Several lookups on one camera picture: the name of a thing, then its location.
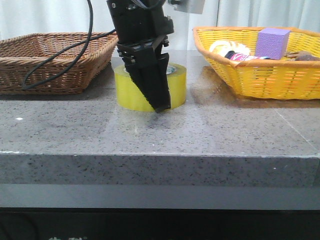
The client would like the beige bread roll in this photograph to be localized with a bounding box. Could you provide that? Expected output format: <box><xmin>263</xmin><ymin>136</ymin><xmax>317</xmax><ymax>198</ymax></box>
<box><xmin>209</xmin><ymin>40</ymin><xmax>251</xmax><ymax>57</ymax></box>

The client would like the brown wicker basket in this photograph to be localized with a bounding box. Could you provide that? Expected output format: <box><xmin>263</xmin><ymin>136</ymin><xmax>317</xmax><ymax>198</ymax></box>
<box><xmin>0</xmin><ymin>32</ymin><xmax>118</xmax><ymax>95</ymax></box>

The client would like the pink black small package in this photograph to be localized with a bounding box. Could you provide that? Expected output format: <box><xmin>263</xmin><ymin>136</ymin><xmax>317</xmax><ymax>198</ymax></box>
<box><xmin>224</xmin><ymin>50</ymin><xmax>271</xmax><ymax>62</ymax></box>

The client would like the yellow tape roll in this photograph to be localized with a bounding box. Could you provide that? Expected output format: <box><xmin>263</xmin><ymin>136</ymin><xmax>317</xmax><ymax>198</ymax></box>
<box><xmin>114</xmin><ymin>62</ymin><xmax>187</xmax><ymax>112</ymax></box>

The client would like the black cable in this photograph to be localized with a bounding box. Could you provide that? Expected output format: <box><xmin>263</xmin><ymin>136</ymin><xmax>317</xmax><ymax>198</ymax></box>
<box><xmin>21</xmin><ymin>0</ymin><xmax>117</xmax><ymax>90</ymax></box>

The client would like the yellow woven basket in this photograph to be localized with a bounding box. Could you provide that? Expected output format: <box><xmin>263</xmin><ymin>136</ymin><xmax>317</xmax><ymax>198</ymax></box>
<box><xmin>193</xmin><ymin>26</ymin><xmax>320</xmax><ymax>100</ymax></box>

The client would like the purple foam block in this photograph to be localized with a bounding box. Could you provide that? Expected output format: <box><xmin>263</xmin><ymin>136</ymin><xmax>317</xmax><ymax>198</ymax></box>
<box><xmin>255</xmin><ymin>28</ymin><xmax>291</xmax><ymax>60</ymax></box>

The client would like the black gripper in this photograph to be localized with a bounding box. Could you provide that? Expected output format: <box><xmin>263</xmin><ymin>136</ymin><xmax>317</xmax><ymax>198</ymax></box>
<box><xmin>106</xmin><ymin>0</ymin><xmax>174</xmax><ymax>113</ymax></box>

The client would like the white curtain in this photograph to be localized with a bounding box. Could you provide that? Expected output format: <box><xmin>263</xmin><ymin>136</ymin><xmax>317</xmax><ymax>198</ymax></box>
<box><xmin>0</xmin><ymin>0</ymin><xmax>320</xmax><ymax>52</ymax></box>

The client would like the brown object in basket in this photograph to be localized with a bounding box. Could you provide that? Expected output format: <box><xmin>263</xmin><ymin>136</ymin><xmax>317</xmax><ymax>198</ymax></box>
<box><xmin>284</xmin><ymin>50</ymin><xmax>320</xmax><ymax>61</ymax></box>

